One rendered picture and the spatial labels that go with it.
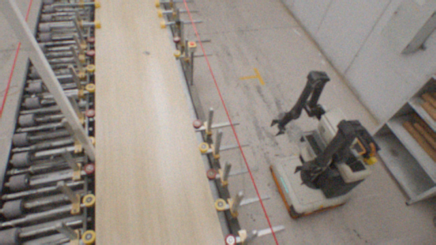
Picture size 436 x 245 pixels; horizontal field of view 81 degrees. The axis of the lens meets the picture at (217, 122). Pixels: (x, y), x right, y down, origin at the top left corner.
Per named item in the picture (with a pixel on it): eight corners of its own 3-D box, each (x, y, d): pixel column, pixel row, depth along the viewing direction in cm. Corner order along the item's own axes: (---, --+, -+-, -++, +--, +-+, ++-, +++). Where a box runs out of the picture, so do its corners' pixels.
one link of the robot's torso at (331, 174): (317, 158, 259) (327, 145, 240) (331, 184, 243) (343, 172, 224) (293, 163, 253) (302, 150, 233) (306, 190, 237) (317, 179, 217)
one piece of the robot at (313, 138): (310, 139, 232) (321, 124, 215) (326, 165, 217) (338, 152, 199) (295, 141, 228) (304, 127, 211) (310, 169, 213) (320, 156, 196)
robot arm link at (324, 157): (358, 133, 146) (347, 118, 152) (349, 135, 145) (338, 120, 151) (328, 168, 180) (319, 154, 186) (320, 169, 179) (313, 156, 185)
